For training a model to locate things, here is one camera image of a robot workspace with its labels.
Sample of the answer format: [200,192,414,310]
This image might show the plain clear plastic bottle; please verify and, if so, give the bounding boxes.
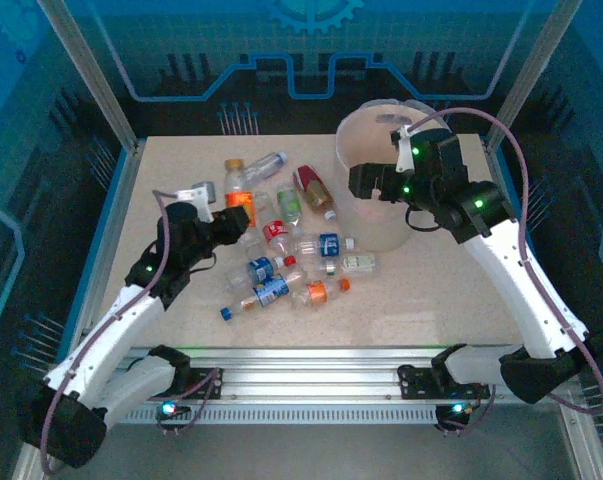
[238,230,263,257]

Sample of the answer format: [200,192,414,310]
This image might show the orange label bottle yellow cap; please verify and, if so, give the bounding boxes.
[223,158,256,229]

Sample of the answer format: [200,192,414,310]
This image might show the white plastic bin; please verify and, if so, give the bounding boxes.
[334,98,458,254]

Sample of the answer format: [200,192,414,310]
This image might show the amber tea bottle red label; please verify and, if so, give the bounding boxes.
[291,164,338,222]

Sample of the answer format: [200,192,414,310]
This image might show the small blue label bottle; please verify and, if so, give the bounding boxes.
[226,253,288,291]

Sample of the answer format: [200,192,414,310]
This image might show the green label plastic bottle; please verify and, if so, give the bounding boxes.
[275,184,303,236]

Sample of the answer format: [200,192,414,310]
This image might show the blue label bottle white cap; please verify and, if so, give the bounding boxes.
[294,232,356,259]

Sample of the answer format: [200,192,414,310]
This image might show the clear water bottle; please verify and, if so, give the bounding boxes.
[243,151,289,189]

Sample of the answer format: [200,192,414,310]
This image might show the green white label bottle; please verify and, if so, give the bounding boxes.
[323,253,377,277]

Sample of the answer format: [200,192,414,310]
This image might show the arm base LED board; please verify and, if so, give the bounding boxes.
[434,399,475,424]
[155,399,192,422]

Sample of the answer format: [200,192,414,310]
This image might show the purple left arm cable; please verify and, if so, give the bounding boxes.
[39,188,226,476]

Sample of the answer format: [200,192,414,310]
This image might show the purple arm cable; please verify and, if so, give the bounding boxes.
[408,107,603,435]
[39,188,226,476]

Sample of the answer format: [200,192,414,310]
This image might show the aluminium table side rail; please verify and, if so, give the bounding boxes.
[55,138,148,365]
[482,138,573,365]

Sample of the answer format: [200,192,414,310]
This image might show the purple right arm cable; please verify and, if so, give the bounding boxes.
[408,107,603,435]

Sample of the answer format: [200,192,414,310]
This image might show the aluminium frame post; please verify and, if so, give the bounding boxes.
[34,0,147,154]
[483,0,587,154]

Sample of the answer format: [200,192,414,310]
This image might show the aluminium front rail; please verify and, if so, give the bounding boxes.
[45,346,582,407]

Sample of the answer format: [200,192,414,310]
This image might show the white slotted cable duct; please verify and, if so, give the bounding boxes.
[60,403,482,426]

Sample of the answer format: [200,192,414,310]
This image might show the aluminium frame leg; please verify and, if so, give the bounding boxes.
[559,402,603,480]

